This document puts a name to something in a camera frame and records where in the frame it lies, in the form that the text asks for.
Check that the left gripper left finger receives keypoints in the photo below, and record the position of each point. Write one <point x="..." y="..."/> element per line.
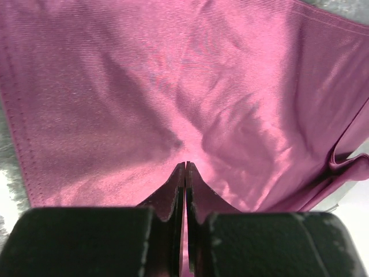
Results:
<point x="145" y="240"/>

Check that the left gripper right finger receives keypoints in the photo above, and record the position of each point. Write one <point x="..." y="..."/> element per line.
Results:
<point x="223" y="241"/>

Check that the purple cloth napkin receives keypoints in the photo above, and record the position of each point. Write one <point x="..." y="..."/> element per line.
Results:
<point x="103" y="98"/>

